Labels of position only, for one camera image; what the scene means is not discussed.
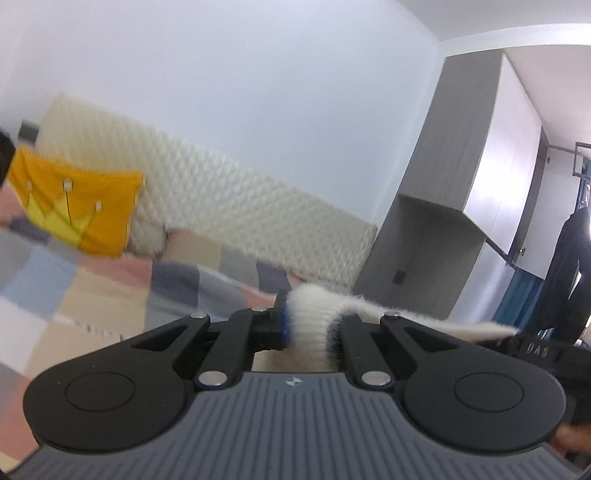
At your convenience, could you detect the cream quilted headboard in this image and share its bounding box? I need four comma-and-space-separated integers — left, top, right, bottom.
37, 91, 379, 294

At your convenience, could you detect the blue curtain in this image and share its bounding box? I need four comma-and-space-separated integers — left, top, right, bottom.
492, 268, 546, 330

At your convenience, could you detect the yellow crown print pillow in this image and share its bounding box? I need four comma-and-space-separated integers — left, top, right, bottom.
9, 145, 146, 257

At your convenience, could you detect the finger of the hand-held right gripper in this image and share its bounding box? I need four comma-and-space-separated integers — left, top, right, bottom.
475, 336, 515, 355

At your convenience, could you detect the person's right hand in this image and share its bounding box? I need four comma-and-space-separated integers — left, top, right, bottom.
554, 415, 591, 457

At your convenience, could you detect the patchwork checked bed cover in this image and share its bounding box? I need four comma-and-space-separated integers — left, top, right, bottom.
0, 185, 365, 462

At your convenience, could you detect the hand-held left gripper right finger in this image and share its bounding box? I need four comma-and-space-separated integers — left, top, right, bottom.
330, 312, 472, 389

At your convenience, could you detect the black hanging jacket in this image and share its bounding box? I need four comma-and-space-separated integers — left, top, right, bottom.
536, 210, 591, 342

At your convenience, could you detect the white navy striped sweater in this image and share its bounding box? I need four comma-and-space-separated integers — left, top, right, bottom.
288, 284, 520, 372

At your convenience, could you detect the grey white wardrobe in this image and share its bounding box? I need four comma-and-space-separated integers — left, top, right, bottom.
353, 48, 546, 324

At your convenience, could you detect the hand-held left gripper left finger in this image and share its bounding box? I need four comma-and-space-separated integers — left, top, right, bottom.
117, 290, 291, 389

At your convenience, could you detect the black bedside object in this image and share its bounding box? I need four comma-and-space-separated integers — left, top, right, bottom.
0, 130, 17, 188

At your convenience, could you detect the metal clothes rail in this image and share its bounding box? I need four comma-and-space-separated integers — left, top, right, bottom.
545, 142, 591, 178

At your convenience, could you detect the cream pillow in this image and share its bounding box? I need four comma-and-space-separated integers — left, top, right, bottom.
129, 217, 167, 257

